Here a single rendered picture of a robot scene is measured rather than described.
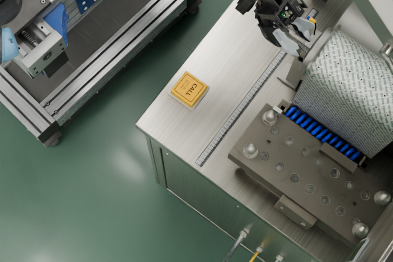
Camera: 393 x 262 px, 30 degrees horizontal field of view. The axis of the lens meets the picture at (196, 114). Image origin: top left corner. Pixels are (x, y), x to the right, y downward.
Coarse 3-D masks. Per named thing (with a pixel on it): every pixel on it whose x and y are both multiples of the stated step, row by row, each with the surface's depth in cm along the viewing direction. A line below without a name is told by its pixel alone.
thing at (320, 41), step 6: (330, 30) 159; (324, 36) 157; (318, 42) 156; (324, 42) 156; (312, 48) 157; (318, 48) 156; (312, 54) 157; (306, 60) 158; (300, 66) 160; (306, 66) 159
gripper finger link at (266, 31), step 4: (260, 24) 154; (260, 28) 155; (264, 28) 154; (268, 28) 155; (272, 28) 155; (264, 32) 155; (268, 32) 155; (272, 32) 155; (264, 36) 156; (268, 36) 155; (272, 36) 156; (268, 40) 157; (272, 40) 156; (276, 40) 156; (276, 44) 158; (280, 44) 157
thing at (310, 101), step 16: (304, 96) 172; (320, 96) 166; (304, 112) 182; (320, 112) 174; (336, 112) 167; (336, 128) 176; (352, 128) 169; (368, 128) 163; (352, 144) 179; (368, 144) 171; (384, 144) 165
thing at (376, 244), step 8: (392, 200) 163; (392, 208) 155; (384, 216) 158; (392, 216) 149; (376, 224) 161; (384, 224) 152; (392, 224) 143; (376, 232) 154; (384, 232) 145; (392, 232) 137; (376, 240) 147; (384, 240) 139; (392, 240) 133; (368, 248) 150; (376, 248) 142; (384, 248) 134; (360, 256) 152; (368, 256) 143; (376, 256) 136; (384, 256) 132
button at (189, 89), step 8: (184, 80) 194; (192, 80) 194; (176, 88) 193; (184, 88) 193; (192, 88) 193; (200, 88) 193; (176, 96) 195; (184, 96) 193; (192, 96) 193; (200, 96) 195; (192, 104) 192
